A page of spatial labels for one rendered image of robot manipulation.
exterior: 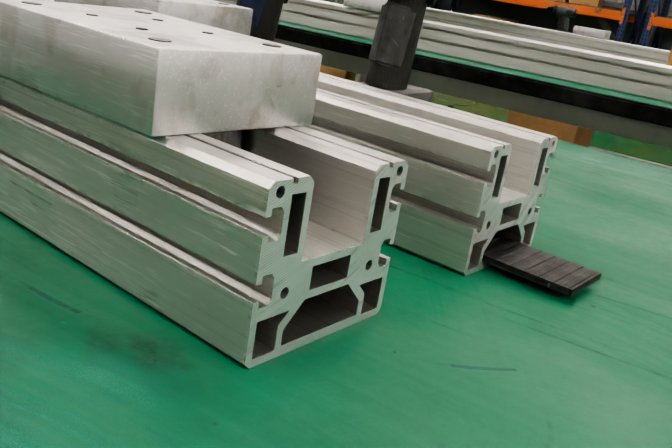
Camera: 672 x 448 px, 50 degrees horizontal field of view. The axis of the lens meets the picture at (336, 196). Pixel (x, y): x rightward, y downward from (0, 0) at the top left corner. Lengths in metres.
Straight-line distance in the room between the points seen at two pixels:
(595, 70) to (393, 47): 1.37
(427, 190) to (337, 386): 0.19
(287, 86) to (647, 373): 0.24
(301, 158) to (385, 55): 0.36
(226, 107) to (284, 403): 0.14
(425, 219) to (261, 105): 0.15
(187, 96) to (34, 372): 0.13
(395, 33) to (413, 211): 0.29
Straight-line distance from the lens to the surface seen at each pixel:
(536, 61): 2.10
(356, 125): 0.50
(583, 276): 0.49
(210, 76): 0.35
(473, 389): 0.34
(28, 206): 0.45
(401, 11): 0.73
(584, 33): 3.94
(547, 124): 4.17
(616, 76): 2.06
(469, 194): 0.45
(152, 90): 0.33
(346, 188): 0.36
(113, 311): 0.36
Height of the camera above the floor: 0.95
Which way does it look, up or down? 17 degrees down
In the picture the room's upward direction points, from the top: 10 degrees clockwise
